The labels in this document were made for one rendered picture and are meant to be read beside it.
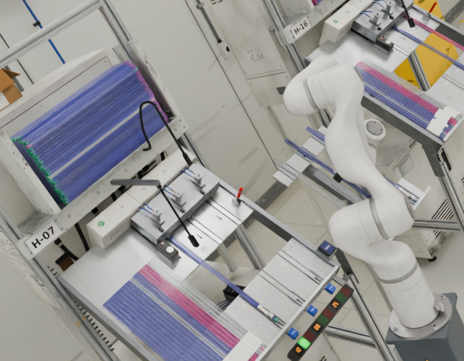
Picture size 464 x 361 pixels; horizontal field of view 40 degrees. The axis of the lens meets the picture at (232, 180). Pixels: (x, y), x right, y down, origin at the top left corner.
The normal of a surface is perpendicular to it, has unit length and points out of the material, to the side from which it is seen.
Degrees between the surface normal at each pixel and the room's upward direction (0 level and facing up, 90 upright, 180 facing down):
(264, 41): 90
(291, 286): 42
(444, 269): 0
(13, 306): 90
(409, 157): 90
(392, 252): 30
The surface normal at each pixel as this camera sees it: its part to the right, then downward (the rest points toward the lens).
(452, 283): -0.47, -0.81
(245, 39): -0.64, 0.59
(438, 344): -0.40, 0.56
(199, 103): 0.62, 0.00
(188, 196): 0.06, -0.59
